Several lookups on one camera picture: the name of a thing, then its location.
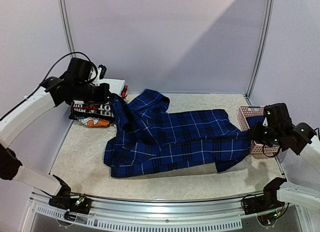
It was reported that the aluminium frame post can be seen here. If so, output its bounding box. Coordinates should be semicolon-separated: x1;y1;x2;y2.
244;0;274;101
58;0;77;57

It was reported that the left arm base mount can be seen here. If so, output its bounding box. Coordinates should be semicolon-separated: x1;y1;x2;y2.
48;175;93;221

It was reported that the dark blue garment in basket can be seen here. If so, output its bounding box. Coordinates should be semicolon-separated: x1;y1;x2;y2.
246;115;265;131

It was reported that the pink plastic laundry basket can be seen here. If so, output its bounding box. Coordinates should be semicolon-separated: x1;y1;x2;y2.
237;106;279;159

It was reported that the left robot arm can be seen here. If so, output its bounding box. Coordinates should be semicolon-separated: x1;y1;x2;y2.
0;56;112;209

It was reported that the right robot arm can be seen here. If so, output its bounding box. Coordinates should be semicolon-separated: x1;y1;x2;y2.
242;103;320;214

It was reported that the orange white printed shirt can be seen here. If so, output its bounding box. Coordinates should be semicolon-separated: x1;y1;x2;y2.
78;117;117;129

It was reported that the right aluminium frame post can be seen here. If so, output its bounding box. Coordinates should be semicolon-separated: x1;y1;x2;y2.
244;0;274;101

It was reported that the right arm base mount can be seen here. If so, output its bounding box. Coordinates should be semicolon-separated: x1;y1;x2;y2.
240;177;290;220

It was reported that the red black plaid shirt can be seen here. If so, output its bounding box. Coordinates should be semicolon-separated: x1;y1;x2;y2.
120;85;129;99

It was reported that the blue plaid flannel shirt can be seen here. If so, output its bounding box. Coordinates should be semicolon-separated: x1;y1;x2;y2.
103;89;251;178

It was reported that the white folded t-shirt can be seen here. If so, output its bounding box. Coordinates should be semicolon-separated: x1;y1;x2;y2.
102;78;126;97

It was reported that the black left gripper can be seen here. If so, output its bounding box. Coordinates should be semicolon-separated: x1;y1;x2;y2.
73;82;114;105

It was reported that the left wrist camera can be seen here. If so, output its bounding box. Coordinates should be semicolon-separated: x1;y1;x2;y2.
94;65;107;86

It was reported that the left aluminium frame post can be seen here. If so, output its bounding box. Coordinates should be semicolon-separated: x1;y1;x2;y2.
58;0;77;57

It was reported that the aluminium front rail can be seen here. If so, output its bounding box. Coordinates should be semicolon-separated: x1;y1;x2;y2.
21;190;314;231

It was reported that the black shirt with white letters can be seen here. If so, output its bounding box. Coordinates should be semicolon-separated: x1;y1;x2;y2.
68;101;115;122

